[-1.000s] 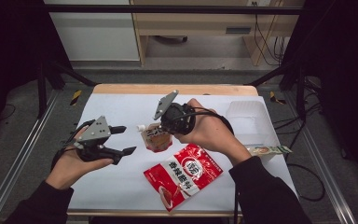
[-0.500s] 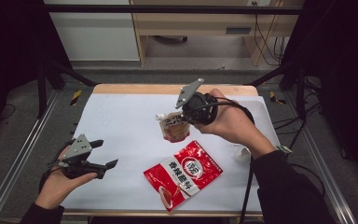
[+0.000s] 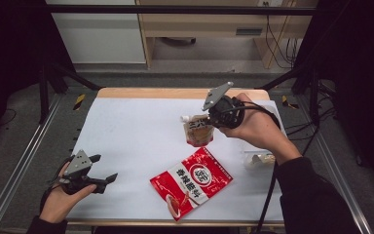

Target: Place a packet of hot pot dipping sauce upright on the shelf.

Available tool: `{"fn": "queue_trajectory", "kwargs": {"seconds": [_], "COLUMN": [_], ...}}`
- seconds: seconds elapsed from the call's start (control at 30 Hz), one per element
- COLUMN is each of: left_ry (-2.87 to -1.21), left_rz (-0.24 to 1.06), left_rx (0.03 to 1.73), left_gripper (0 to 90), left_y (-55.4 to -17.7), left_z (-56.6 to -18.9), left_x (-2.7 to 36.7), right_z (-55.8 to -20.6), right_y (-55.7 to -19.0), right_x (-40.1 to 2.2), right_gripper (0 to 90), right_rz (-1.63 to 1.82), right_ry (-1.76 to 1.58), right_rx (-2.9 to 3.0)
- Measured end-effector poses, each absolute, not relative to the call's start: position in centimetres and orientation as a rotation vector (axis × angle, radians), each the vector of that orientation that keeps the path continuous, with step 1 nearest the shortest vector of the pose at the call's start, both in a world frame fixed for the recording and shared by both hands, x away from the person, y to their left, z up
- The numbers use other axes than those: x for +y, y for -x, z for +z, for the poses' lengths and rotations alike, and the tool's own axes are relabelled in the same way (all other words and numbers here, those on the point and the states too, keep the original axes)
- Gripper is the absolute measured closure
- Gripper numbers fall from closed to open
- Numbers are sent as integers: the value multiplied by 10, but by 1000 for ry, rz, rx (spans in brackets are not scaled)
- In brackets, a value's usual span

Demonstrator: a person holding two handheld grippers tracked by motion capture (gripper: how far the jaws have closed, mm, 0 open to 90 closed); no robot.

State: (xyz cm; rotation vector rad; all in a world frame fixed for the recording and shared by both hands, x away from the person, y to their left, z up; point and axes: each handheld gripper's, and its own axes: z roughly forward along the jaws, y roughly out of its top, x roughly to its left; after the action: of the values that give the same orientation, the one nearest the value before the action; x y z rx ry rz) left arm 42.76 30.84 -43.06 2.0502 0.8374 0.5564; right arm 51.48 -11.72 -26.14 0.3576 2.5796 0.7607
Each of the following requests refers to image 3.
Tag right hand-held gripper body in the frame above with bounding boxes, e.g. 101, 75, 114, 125
202, 81, 246, 130

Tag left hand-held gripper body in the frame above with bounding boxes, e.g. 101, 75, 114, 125
56, 149, 98, 196

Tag spouted sauce pouch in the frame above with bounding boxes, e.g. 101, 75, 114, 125
179, 113, 216, 148

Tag clear plastic container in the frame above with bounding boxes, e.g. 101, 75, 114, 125
242, 101, 289, 174

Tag red and white food packet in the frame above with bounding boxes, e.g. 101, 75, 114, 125
148, 146, 235, 222

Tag person's right hand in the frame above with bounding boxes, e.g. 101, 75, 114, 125
218, 93, 294, 150

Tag person's left hand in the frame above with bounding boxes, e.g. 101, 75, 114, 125
38, 162, 97, 225

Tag white table mat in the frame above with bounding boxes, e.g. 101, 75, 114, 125
67, 97, 288, 222

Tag wooden table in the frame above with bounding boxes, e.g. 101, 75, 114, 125
67, 87, 286, 228

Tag yellow and black tape piece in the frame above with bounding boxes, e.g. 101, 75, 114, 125
280, 95, 300, 110
72, 93, 88, 112

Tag black metal stand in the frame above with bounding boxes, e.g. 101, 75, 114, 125
258, 63, 321, 129
38, 60, 102, 125

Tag wooden desk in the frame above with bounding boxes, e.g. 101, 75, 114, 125
135, 0, 319, 70

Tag white cabinet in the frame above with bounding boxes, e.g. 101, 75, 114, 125
44, 0, 147, 65

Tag black curtain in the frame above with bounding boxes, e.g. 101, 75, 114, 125
0, 0, 76, 154
292, 0, 374, 199

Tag left hand-held gripper cable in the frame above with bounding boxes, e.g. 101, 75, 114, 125
39, 155, 76, 214

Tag hand-held gripper cable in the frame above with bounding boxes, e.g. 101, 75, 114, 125
39, 155, 76, 214
222, 100, 281, 234

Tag aluminium rail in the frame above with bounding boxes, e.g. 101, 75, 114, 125
296, 94, 374, 234
0, 93, 63, 234

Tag black floor cables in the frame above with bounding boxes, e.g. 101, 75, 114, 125
284, 105, 339, 164

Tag black hanging cables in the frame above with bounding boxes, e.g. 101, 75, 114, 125
263, 0, 299, 70

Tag right hand-held gripper cable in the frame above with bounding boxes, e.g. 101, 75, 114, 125
222, 100, 281, 234

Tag black horizontal frame bar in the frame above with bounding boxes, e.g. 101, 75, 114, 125
44, 4, 318, 17

